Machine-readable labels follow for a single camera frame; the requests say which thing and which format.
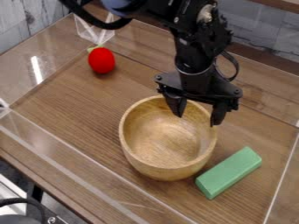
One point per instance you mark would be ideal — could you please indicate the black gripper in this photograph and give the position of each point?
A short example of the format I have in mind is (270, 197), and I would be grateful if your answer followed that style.
(205, 87)

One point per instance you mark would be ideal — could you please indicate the brown wooden bowl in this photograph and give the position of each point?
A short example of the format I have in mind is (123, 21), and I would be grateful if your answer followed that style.
(167, 147)

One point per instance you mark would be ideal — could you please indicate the green rectangular block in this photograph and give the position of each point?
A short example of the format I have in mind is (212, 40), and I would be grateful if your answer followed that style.
(229, 172)

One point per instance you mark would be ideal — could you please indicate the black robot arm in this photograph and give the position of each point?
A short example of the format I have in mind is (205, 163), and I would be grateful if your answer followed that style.
(201, 36)

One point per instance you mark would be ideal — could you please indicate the red plush strawberry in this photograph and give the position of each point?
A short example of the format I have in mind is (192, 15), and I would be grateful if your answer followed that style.
(101, 60)

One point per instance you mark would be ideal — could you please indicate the clear acrylic corner bracket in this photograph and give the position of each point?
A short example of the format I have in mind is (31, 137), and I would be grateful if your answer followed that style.
(97, 35)

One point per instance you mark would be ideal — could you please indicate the black table leg frame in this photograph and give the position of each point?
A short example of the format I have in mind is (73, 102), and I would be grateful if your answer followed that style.
(41, 211)

